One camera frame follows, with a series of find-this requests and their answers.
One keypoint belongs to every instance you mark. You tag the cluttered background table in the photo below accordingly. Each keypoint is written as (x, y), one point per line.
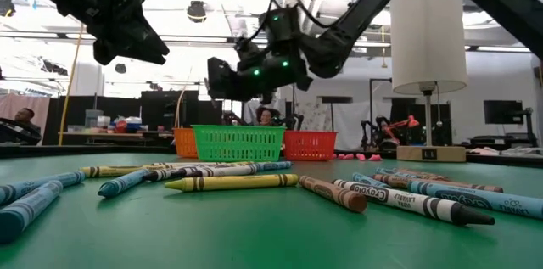
(106, 135)

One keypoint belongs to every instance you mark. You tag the white shade table lamp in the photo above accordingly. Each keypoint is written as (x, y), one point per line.
(426, 40)

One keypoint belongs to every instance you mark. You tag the red plastic basket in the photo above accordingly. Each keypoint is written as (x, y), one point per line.
(309, 146)

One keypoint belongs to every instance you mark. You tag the green table mat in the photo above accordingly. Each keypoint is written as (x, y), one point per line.
(271, 243)

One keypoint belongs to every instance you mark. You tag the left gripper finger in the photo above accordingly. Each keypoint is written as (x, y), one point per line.
(148, 40)
(138, 53)

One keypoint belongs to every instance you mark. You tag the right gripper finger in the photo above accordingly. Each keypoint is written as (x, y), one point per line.
(224, 86)
(222, 68)

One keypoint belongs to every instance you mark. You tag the black partition wall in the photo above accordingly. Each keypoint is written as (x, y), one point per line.
(127, 116)

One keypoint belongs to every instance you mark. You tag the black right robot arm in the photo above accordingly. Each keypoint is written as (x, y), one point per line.
(360, 18)

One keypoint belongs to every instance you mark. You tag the black monitor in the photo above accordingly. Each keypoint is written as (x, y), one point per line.
(502, 112)

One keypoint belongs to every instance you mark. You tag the red desk lamp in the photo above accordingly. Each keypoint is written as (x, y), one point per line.
(403, 124)

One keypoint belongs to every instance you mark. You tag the black ceiling dome camera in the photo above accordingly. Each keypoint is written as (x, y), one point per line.
(196, 12)

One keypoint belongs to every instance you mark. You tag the green plastic basket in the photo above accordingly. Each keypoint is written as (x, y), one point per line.
(237, 144)

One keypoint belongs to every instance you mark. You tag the yellow pole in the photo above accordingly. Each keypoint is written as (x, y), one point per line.
(67, 103)

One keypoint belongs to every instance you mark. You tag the person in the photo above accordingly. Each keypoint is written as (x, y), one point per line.
(25, 115)
(266, 116)

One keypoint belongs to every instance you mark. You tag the yellow crayon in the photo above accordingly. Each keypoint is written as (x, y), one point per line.
(229, 182)
(110, 171)

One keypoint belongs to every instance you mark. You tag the orange plastic basket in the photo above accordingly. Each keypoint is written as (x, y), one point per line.
(184, 144)

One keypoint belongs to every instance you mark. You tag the pink curtain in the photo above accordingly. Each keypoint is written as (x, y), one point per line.
(8, 103)

